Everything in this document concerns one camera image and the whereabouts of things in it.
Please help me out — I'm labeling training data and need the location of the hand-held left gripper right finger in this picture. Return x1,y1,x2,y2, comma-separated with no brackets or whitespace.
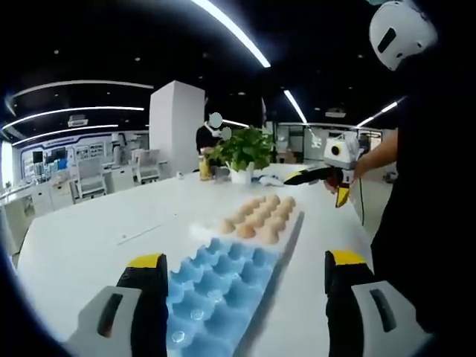
324,249,434,357

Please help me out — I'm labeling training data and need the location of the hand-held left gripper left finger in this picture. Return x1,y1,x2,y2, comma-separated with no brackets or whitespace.
63,253,170,357

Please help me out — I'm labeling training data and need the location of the cluster of brown eggs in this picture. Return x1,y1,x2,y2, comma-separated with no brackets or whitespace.
220,193,298,245

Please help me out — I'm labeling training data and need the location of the blue egg tray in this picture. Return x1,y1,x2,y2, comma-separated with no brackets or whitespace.
165,237,284,353

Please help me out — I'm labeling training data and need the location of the white object with blue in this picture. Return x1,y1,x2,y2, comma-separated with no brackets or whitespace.
257,172,284,187

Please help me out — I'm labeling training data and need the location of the short ceiling light strip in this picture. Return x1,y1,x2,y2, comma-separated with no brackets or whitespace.
283,89,309,124

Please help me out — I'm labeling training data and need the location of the white plant pot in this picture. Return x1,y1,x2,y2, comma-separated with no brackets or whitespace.
230,165,256,185

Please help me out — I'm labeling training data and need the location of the green leafy plant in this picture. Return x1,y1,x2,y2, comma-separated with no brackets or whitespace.
207,125,277,173

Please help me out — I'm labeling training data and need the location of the person's dark clothed body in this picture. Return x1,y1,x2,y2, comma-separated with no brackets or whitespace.
370,51,476,335

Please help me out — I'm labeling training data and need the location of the white table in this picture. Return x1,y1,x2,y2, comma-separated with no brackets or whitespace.
16,162,396,357

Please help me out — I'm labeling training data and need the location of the yellow bottle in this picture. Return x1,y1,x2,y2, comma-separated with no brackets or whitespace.
199,154,213,182

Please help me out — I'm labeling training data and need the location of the white worn device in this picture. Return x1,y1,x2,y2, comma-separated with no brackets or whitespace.
368,0,440,72

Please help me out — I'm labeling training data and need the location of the white office chair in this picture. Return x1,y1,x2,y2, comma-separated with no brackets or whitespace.
75,157,108,205
134,148,164,184

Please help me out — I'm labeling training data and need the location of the white pillar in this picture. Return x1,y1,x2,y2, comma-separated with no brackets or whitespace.
149,80,206,180

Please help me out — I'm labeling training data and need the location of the long ceiling light strip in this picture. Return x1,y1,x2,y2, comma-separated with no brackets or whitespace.
190,0,271,68

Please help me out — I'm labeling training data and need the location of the display wall with screens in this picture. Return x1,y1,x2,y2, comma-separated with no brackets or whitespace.
20,139,81,179

